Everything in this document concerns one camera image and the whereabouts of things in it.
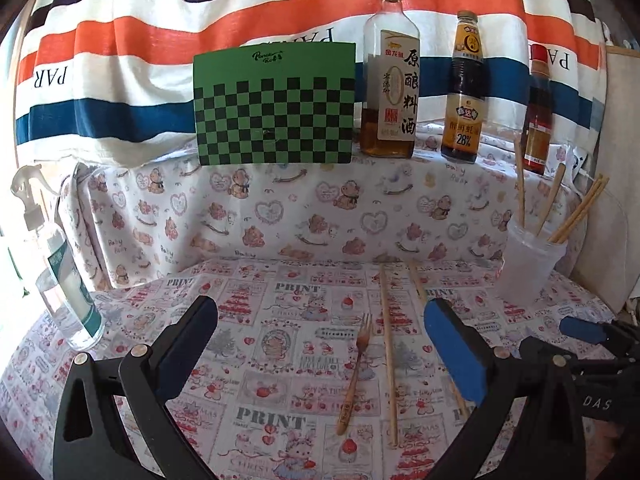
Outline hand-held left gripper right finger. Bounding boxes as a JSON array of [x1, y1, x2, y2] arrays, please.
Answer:
[[423, 297, 587, 480]]

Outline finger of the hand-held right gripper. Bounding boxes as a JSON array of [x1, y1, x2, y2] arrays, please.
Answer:
[[519, 336, 640, 376], [559, 317, 640, 350]]

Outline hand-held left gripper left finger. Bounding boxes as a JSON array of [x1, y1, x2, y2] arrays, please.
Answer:
[[52, 295, 219, 480]]

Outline clear plastic cup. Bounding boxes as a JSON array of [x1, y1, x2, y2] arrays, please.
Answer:
[[497, 215, 568, 311]]

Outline golden fork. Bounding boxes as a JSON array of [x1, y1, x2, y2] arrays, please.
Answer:
[[336, 312, 373, 436]]

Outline clear spray bottle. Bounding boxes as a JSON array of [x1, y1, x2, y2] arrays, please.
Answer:
[[10, 162, 107, 352]]

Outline wood-look board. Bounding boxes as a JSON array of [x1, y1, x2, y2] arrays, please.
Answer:
[[575, 45, 640, 311]]

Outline small red-capped sauce bottle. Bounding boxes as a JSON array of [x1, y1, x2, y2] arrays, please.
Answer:
[[520, 44, 555, 177]]

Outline green checkered box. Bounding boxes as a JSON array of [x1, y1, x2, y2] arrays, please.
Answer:
[[192, 42, 357, 167]]

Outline dark oyster sauce bottle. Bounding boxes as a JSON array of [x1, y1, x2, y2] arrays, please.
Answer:
[[440, 10, 488, 165]]

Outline clear cooking wine bottle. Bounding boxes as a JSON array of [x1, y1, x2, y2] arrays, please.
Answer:
[[361, 0, 421, 160]]

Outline striped cloth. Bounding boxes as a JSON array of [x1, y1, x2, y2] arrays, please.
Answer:
[[10, 0, 631, 166]]

